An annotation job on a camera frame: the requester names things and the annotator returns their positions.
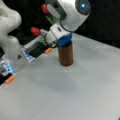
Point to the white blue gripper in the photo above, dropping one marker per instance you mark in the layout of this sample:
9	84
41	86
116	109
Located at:
56	35

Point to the red tulip with leaves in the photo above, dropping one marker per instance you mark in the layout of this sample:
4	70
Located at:
39	33

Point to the red tulip long stem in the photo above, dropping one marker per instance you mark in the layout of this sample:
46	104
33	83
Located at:
48	16

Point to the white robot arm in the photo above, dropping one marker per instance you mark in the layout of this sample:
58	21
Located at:
70	15

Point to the brown cylindrical vase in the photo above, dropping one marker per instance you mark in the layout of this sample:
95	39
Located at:
66	54

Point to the black orange table clamp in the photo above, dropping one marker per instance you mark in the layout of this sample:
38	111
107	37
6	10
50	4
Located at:
34	49

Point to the orange clamp left edge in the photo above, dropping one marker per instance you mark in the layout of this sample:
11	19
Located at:
6	72

